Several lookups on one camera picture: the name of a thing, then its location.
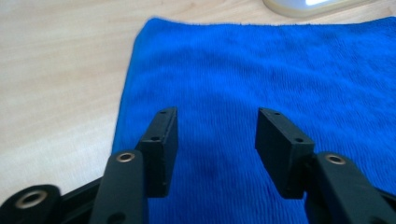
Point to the blue towel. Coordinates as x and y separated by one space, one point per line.
249 68

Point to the cream plastic tray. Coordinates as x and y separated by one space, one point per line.
311 9

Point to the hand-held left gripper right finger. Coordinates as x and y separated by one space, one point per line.
286 155

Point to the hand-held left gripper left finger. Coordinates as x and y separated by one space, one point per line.
155 155

